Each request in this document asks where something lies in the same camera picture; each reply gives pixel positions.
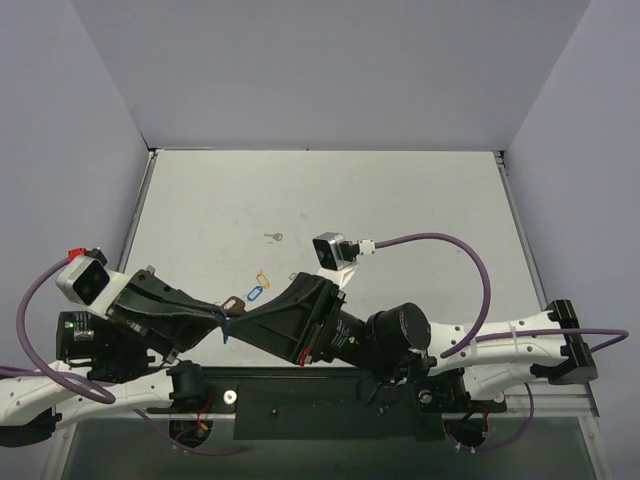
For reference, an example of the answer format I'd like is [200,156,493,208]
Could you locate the blue key tag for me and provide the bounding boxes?
[220,319,229,345]
[246,285,264,302]

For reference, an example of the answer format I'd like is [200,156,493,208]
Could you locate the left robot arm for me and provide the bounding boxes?
[1,261,213,448]

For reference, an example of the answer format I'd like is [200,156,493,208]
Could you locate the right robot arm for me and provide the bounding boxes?
[223,269,597,409]

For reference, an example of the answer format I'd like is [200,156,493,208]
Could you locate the blue key tag on table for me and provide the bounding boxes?
[246,285,264,302]

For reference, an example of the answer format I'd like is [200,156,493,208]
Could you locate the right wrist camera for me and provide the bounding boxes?
[312,232,360,289]

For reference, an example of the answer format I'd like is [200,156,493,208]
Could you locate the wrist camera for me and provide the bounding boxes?
[55,256,131,319]
[312,232,360,289]

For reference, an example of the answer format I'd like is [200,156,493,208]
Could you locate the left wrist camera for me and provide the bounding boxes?
[55,256,131,319]

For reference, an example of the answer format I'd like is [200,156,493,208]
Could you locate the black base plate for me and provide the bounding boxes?
[147,366,507,441]

